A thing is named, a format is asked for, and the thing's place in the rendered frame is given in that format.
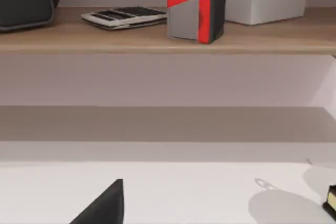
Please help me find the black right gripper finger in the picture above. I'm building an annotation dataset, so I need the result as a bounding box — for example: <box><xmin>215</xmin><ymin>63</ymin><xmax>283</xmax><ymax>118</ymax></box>
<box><xmin>69</xmin><ymin>178</ymin><xmax>124</xmax><ymax>224</ymax></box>

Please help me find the black and yellow book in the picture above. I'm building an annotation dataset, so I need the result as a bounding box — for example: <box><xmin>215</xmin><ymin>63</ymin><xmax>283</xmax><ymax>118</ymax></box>
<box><xmin>322</xmin><ymin>183</ymin><xmax>336</xmax><ymax>221</ymax></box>

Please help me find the red grey black cube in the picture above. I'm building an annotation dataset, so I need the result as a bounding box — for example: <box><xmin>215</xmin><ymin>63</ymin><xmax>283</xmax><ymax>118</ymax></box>
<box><xmin>166</xmin><ymin>0</ymin><xmax>226</xmax><ymax>44</ymax></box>

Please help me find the grey calculator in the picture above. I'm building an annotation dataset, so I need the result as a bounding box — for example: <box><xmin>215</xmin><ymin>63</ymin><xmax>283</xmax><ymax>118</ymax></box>
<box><xmin>80</xmin><ymin>6</ymin><xmax>168</xmax><ymax>31</ymax></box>

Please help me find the wooden shelf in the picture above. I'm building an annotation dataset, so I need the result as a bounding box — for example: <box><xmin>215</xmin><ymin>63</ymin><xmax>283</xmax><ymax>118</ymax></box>
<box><xmin>0</xmin><ymin>5</ymin><xmax>336</xmax><ymax>56</ymax></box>

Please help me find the dark grey speaker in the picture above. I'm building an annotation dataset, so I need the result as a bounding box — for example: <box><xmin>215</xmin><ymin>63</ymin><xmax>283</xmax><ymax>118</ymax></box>
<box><xmin>0</xmin><ymin>0</ymin><xmax>56</xmax><ymax>33</ymax></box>

